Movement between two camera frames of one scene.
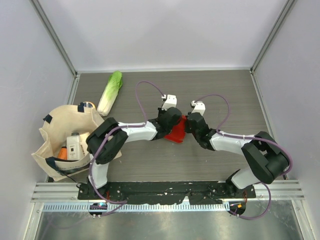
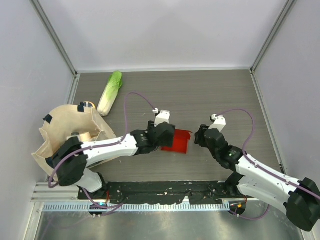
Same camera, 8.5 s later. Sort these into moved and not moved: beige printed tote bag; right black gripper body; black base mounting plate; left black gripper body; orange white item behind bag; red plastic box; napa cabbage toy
Moved: right black gripper body; red plastic box; left black gripper body
Not moved: napa cabbage toy; beige printed tote bag; orange white item behind bag; black base mounting plate
